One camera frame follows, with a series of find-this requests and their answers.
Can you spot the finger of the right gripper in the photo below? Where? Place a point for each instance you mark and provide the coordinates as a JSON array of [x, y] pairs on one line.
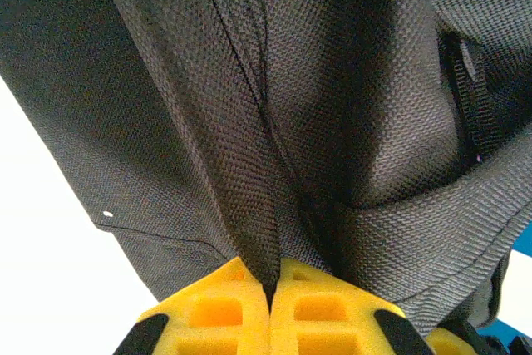
[[446, 342]]

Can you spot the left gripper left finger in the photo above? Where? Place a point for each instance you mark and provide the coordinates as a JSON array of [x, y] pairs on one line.
[[216, 313]]

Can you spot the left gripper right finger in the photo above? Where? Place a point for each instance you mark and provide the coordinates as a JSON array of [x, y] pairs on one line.
[[320, 313]]

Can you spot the black fabric student bag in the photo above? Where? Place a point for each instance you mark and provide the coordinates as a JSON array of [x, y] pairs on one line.
[[166, 80]]

